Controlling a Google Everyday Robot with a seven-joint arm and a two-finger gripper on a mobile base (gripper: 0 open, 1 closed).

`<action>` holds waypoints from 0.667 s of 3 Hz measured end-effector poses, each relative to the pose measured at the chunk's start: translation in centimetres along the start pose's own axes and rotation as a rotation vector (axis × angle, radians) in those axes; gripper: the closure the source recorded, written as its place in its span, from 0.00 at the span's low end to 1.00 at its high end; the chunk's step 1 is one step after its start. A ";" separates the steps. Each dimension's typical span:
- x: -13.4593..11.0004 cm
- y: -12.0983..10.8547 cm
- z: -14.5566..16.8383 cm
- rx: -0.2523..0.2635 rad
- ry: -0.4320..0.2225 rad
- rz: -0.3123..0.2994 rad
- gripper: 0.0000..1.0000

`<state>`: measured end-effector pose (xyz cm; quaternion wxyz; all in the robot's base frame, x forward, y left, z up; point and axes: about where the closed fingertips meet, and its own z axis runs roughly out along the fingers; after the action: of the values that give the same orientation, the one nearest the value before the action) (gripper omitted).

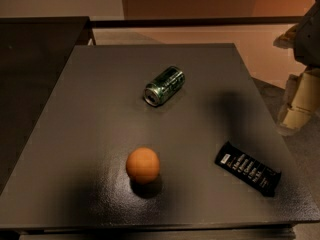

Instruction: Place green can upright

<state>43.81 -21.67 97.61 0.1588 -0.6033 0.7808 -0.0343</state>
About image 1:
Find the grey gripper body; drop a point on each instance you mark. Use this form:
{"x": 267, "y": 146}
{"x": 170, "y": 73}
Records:
{"x": 308, "y": 39}

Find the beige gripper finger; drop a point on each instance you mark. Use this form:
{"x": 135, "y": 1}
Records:
{"x": 300, "y": 101}
{"x": 286, "y": 40}

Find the green soda can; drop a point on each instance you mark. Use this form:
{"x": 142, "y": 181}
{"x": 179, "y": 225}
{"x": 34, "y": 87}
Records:
{"x": 164, "y": 86}

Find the black snack bar wrapper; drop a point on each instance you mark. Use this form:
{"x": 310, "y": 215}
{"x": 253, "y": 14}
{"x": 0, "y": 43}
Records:
{"x": 251, "y": 171}

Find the orange fruit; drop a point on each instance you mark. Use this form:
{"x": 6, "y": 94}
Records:
{"x": 143, "y": 166}

